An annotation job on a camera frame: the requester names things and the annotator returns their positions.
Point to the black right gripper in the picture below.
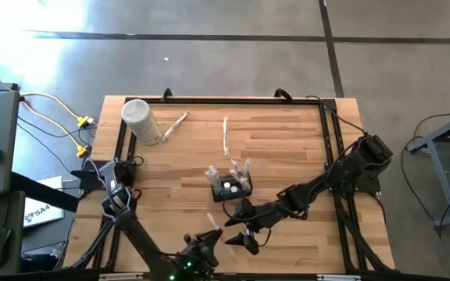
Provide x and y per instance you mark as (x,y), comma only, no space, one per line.
(266,218)

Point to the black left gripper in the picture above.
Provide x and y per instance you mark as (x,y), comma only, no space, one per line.
(193,255)

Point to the green toothbrush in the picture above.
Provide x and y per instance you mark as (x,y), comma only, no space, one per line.
(225,136)
(247,164)

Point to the purple toothbrush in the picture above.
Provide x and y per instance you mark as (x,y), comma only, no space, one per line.
(233,164)

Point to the pale orange toothbrush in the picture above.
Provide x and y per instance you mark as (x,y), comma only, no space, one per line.
(175,126)

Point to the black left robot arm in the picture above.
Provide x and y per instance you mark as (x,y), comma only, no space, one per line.
(139,242)

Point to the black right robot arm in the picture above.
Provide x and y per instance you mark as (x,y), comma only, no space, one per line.
(326,183)

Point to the white wipes canister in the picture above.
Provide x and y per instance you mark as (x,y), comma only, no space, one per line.
(141,123)

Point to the black metal beam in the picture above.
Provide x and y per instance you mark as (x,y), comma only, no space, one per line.
(41,192)

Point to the grey desk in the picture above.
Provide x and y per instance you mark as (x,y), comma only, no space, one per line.
(14,210)

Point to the silver metal rail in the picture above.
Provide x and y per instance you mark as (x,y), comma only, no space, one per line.
(119,277)
(338,278)

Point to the grey metal table frame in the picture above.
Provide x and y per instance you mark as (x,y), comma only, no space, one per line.
(447,187)

